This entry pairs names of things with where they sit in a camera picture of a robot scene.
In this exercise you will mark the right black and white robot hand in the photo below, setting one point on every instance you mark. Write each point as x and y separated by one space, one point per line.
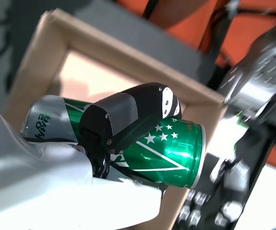
32 187

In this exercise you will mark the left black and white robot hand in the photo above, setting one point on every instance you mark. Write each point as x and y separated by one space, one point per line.
236 182

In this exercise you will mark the green and white soda can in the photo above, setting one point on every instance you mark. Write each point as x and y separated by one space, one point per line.
171 153

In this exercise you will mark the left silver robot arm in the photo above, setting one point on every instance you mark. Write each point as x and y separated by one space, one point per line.
260 79

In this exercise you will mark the open cardboard box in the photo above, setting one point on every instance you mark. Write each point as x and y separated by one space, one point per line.
118 51

